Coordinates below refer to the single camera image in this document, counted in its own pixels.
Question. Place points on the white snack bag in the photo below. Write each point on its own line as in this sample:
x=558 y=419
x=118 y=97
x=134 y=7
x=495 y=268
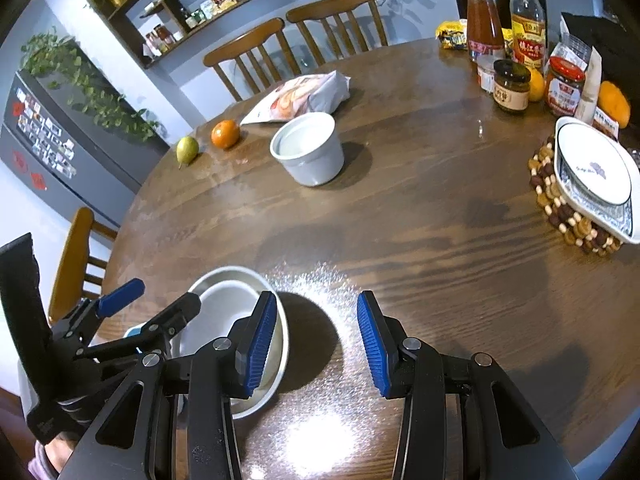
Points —
x=301 y=95

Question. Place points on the grey refrigerator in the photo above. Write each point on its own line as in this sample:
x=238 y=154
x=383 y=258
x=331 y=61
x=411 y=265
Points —
x=68 y=161

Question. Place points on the person's left hand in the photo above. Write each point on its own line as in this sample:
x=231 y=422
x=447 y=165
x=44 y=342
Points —
x=58 y=452

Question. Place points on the small clear white-lid jar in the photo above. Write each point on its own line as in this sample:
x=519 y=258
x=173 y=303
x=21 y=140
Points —
x=486 y=72

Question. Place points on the green pear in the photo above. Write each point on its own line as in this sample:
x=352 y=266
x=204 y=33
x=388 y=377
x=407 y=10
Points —
x=187 y=149

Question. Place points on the red sauce bottle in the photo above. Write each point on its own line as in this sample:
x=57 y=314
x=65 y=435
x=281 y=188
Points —
x=483 y=31

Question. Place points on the yellow snack packet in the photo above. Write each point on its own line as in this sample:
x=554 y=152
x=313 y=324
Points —
x=452 y=34

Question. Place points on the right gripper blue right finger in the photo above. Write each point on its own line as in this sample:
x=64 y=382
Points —
x=381 y=337

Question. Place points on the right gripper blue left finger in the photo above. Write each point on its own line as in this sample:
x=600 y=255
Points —
x=251 y=337

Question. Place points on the white bowl on trivet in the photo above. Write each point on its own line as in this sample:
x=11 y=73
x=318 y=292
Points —
x=595 y=162

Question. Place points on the patterned square plate on trivet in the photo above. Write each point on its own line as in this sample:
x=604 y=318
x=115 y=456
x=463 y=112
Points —
x=621 y=220

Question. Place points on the side wooden chair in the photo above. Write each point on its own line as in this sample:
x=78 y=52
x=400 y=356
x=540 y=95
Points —
x=74 y=281

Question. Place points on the hanging green vine plant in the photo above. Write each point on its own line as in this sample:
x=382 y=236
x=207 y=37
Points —
x=59 y=61

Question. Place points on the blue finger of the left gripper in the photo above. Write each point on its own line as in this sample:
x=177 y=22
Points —
x=121 y=298
x=172 y=320

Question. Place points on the left back wooden chair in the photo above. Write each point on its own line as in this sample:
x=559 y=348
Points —
x=249 y=53

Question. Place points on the wooden bead trivet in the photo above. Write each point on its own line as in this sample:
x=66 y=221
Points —
x=576 y=228

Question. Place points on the right back wooden chair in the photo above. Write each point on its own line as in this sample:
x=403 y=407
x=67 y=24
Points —
x=340 y=25

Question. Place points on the red lid chili jar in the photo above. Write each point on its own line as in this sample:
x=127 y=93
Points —
x=564 y=83

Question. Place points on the brown paste jar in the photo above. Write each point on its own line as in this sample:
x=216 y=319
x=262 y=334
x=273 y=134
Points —
x=511 y=86

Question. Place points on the small white ramekin bowl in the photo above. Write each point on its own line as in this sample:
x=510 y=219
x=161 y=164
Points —
x=309 y=149

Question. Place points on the medium white bowl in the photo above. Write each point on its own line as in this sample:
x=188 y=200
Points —
x=223 y=301

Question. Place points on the vinegar bottle yellow cap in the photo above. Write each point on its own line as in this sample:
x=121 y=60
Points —
x=529 y=33

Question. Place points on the large white bowl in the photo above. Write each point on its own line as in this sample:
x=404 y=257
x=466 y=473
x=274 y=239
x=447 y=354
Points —
x=278 y=351

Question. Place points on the orange tangerine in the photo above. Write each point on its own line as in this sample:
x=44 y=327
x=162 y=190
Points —
x=225 y=134

